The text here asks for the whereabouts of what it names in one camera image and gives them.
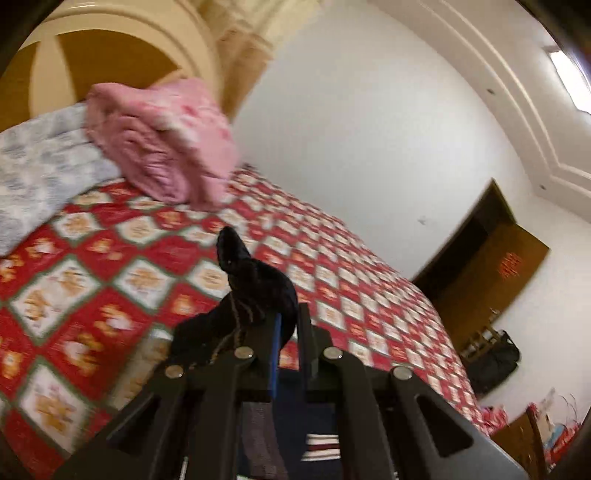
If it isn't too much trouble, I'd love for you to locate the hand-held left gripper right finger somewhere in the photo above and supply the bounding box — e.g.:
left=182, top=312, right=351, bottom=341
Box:
left=298, top=302, right=528, bottom=480

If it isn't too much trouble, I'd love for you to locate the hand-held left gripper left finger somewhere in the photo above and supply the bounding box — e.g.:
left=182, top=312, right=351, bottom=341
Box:
left=51, top=302, right=282, bottom=480

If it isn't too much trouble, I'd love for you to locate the navy knitted sweater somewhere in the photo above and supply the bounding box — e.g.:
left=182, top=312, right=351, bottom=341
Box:
left=173, top=226, right=345, bottom=480

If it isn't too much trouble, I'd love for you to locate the wooden chair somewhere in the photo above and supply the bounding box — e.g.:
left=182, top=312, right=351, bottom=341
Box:
left=459, top=311, right=506, bottom=365

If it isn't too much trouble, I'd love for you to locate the red bear-print bedspread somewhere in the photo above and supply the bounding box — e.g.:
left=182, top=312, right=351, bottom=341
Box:
left=0, top=166, right=509, bottom=480

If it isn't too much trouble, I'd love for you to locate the black bag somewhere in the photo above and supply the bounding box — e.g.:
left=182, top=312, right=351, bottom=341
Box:
left=468, top=330, right=521, bottom=394

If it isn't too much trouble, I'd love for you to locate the brown wooden door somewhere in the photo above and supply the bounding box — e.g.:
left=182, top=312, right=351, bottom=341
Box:
left=431, top=224, right=550, bottom=352

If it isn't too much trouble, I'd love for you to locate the red bag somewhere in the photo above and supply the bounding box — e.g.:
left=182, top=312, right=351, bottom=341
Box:
left=480, top=404, right=509, bottom=430

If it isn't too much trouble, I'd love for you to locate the red paper door decoration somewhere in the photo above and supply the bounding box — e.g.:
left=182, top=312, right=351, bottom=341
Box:
left=499, top=251, right=523, bottom=278

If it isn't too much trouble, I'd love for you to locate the wooden dresser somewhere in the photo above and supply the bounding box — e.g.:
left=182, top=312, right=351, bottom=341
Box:
left=492, top=406, right=555, bottom=480

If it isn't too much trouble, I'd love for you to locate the pink folded blanket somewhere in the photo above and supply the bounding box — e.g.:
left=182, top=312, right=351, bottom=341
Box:
left=85, top=78, right=241, bottom=213

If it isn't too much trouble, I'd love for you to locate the blue-grey floral blanket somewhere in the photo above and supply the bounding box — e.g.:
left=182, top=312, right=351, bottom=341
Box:
left=0, top=102, right=123, bottom=257

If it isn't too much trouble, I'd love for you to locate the cream and brown headboard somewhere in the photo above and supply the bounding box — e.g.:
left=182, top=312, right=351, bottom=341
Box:
left=0, top=0, right=278, bottom=132

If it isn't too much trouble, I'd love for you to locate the ceiling light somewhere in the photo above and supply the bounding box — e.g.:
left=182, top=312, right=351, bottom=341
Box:
left=549, top=46, right=591, bottom=114

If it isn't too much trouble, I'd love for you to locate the wooden door frame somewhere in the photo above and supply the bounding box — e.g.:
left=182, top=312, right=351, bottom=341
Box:
left=411, top=180, right=516, bottom=287

